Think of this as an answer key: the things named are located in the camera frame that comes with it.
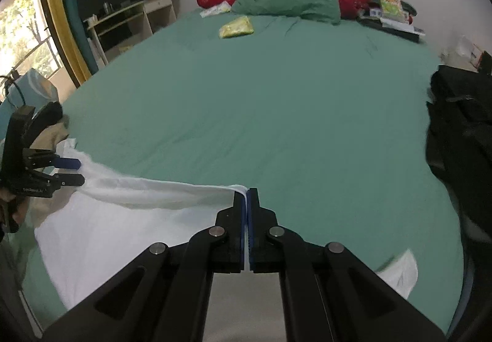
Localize small black device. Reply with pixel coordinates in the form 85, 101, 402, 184
477, 52, 492, 76

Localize person's left hand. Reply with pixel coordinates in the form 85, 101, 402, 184
0, 187, 24, 229

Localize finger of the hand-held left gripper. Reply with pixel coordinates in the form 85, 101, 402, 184
23, 148, 82, 171
29, 171, 85, 190

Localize yellow packet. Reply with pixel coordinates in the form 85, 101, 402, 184
218, 16, 255, 39

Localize small black cloth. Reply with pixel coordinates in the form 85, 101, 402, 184
33, 101, 64, 132

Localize white packet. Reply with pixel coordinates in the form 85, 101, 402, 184
200, 2, 233, 18

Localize black jacket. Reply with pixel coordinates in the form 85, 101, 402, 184
425, 100, 492, 243

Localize beige cloth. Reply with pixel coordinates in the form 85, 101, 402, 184
33, 115, 72, 153

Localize white box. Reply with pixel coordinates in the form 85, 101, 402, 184
455, 37, 483, 65

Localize pile of books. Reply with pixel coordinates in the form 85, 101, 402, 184
357, 0, 427, 44

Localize light blue cushion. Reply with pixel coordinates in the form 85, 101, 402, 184
0, 69, 62, 120

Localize window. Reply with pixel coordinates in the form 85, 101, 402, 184
0, 0, 64, 82

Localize folded black pants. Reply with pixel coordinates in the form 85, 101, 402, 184
427, 65, 492, 128

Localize white hooded jacket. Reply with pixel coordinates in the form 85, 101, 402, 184
34, 138, 419, 313

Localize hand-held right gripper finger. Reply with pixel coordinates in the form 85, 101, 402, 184
248, 187, 448, 342
40, 190, 247, 342

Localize white desk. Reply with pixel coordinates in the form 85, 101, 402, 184
86, 0, 178, 67

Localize yellow green snack bag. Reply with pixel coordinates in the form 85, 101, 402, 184
379, 0, 405, 19

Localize yellow curtain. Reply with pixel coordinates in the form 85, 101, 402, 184
40, 0, 91, 88

